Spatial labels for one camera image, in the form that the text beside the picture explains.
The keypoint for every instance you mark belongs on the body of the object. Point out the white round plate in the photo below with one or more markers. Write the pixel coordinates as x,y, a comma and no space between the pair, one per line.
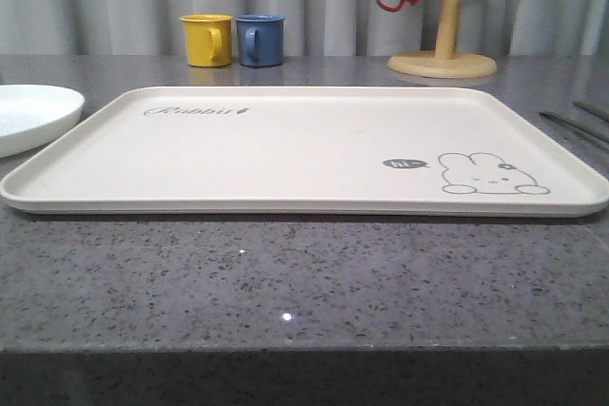
35,115

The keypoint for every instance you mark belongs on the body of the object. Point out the blue mug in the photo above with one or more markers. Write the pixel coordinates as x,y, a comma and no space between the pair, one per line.
260,40

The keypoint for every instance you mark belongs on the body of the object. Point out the yellow mug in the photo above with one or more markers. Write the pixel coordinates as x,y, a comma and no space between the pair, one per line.
208,39

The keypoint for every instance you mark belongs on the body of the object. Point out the cream rabbit serving tray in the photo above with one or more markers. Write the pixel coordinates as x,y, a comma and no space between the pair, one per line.
358,150

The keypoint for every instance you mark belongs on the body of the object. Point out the grey curtain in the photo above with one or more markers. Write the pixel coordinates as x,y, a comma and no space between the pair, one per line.
312,27

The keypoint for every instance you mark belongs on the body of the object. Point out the silver fork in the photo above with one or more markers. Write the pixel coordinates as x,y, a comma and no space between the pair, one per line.
578,126

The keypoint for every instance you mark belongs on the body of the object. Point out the silver chopstick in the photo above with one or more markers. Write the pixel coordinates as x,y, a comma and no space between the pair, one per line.
593,110

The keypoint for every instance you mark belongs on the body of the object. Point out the wooden mug tree stand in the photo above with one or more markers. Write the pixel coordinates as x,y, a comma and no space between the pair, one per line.
444,62

